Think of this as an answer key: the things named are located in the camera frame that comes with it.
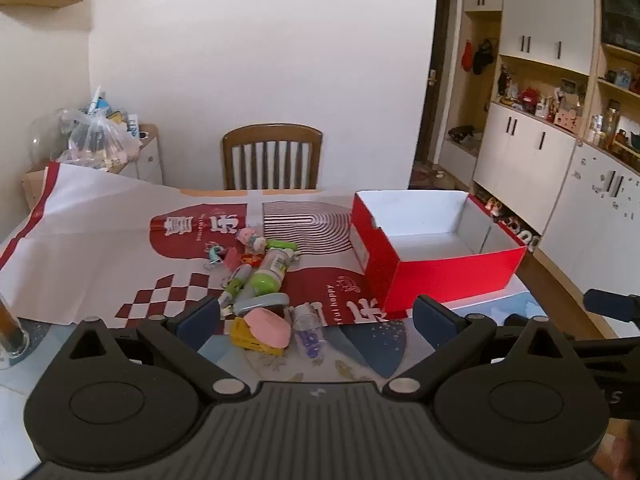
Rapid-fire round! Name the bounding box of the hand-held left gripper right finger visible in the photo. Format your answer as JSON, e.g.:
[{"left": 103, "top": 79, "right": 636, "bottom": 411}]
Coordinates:
[{"left": 382, "top": 295, "right": 576, "bottom": 403}]

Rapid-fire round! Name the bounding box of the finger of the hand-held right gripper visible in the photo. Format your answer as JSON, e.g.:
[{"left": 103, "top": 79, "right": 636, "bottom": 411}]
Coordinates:
[
  {"left": 584, "top": 288, "right": 640, "bottom": 323},
  {"left": 506, "top": 312, "right": 640, "bottom": 377}
]

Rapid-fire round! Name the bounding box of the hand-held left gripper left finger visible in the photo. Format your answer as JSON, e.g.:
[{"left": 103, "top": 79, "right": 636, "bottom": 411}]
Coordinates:
[{"left": 67, "top": 296, "right": 251, "bottom": 403}]

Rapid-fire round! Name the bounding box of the red cardboard box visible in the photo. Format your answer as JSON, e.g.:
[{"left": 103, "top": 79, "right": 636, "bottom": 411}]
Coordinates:
[{"left": 350, "top": 190, "right": 528, "bottom": 313}]

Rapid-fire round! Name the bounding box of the yellow toy vehicle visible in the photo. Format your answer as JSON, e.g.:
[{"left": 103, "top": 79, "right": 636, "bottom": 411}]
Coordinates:
[{"left": 230, "top": 316, "right": 283, "bottom": 356}]

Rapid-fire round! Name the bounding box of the white plastic bottle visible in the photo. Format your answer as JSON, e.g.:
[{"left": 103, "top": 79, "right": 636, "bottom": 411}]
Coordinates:
[{"left": 220, "top": 266, "right": 251, "bottom": 307}]

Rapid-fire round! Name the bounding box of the pink oval case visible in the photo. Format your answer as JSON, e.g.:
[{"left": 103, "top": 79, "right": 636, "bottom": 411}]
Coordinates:
[{"left": 242, "top": 307, "right": 292, "bottom": 348}]

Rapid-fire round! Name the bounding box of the toothpick jar with green lid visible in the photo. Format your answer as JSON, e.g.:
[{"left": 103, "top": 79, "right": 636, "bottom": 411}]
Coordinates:
[{"left": 247, "top": 249, "right": 296, "bottom": 296}]

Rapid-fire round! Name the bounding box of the small clear plastic bottle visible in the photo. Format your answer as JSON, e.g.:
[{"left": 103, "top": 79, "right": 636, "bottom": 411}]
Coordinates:
[{"left": 291, "top": 302, "right": 328, "bottom": 361}]

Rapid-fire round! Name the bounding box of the red white printed paper sheet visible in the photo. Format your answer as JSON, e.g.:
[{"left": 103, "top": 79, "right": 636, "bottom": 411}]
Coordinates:
[{"left": 0, "top": 162, "right": 531, "bottom": 331}]

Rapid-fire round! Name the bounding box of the small white drawer cabinet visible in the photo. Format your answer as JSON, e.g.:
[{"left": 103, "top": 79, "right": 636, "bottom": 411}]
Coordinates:
[{"left": 127, "top": 124, "right": 165, "bottom": 186}]

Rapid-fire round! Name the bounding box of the glass with brown drink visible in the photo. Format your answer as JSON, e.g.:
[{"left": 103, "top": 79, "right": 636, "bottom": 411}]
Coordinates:
[{"left": 0, "top": 292, "right": 31, "bottom": 367}]

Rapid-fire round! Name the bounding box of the brown wooden chair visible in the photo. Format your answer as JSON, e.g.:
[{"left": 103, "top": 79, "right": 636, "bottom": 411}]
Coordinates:
[{"left": 221, "top": 123, "right": 324, "bottom": 191}]

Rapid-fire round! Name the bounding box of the clear plastic bag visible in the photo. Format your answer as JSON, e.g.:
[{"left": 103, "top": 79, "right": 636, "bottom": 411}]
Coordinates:
[{"left": 60, "top": 107, "right": 141, "bottom": 173}]

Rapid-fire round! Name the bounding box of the dark wooden door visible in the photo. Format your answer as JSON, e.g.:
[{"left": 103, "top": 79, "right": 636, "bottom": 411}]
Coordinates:
[{"left": 420, "top": 0, "right": 458, "bottom": 166}]

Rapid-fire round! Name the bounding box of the black hanging bag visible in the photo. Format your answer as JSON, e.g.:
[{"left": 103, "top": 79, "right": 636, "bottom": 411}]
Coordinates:
[{"left": 472, "top": 40, "right": 497, "bottom": 75}]

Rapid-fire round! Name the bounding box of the white wall cabinet unit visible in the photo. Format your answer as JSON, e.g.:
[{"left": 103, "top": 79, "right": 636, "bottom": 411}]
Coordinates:
[{"left": 435, "top": 0, "right": 640, "bottom": 261}]

